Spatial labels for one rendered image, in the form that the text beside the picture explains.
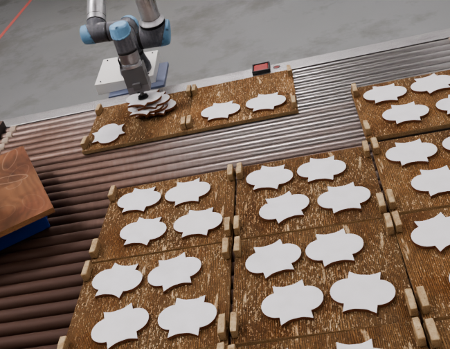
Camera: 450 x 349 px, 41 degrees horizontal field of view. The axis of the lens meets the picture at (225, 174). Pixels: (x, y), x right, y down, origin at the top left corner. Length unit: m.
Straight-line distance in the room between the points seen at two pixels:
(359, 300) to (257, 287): 0.25
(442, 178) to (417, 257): 0.30
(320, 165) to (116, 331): 0.77
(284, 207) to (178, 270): 0.35
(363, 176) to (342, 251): 0.33
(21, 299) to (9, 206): 0.33
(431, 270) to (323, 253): 0.26
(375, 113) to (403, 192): 0.45
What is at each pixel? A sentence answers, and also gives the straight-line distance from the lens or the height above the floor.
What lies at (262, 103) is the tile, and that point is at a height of 0.95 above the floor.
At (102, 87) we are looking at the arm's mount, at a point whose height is 0.90.
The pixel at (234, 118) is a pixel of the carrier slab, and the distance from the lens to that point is 2.20.
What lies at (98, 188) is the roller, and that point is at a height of 0.92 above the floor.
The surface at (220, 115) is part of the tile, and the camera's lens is 2.23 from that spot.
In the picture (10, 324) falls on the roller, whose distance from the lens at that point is 1.72.
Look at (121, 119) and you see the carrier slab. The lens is 2.46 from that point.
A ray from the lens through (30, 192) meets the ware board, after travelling 1.98.
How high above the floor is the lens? 1.96
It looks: 33 degrees down
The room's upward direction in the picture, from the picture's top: 16 degrees counter-clockwise
